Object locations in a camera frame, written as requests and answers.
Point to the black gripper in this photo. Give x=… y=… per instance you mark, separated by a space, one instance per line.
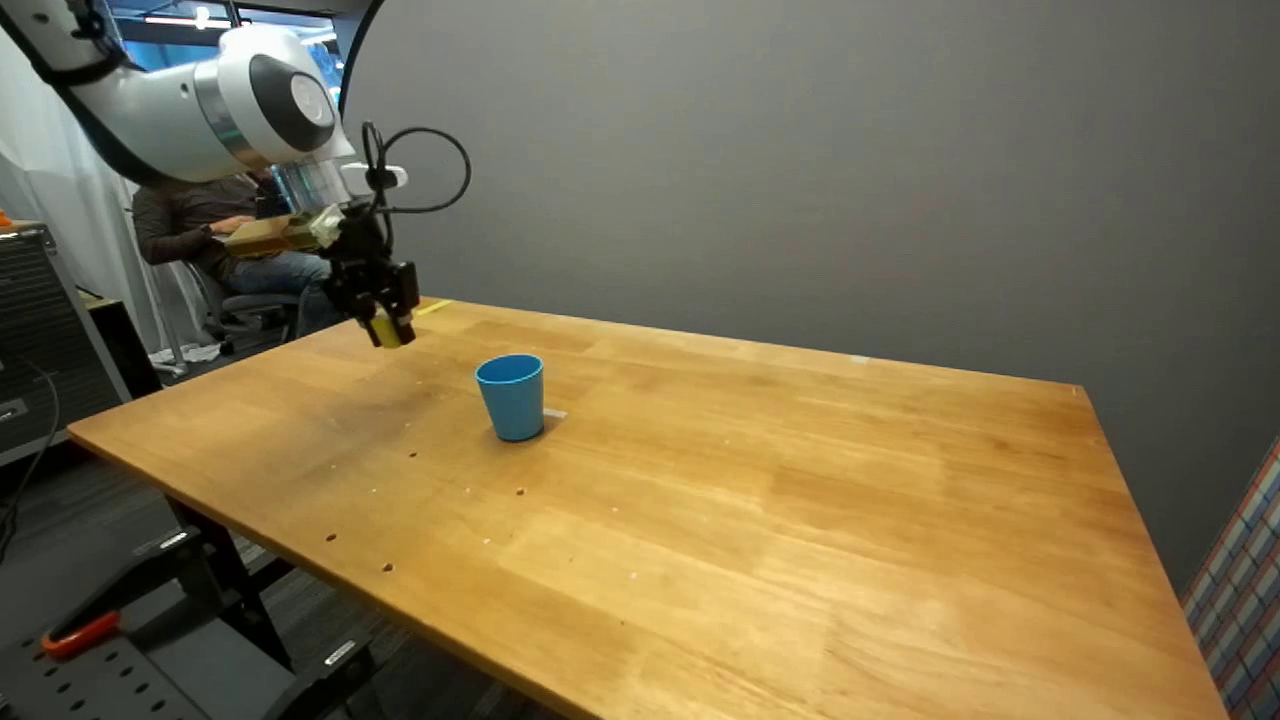
x=362 y=263

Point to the yellow wooden block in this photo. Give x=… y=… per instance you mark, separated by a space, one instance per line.
x=391 y=327

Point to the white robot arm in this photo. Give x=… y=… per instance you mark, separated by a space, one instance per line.
x=174 y=113

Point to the blue plastic cup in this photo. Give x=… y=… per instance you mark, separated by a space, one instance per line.
x=513 y=394

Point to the seated person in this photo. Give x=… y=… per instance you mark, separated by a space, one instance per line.
x=221 y=234

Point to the black table leg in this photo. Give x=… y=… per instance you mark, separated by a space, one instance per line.
x=224 y=581

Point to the black equipment rack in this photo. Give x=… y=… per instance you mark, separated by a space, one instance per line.
x=44 y=335

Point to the plaid cloth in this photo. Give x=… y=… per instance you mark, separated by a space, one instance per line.
x=1240 y=601

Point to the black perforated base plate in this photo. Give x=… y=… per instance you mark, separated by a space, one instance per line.
x=160 y=682

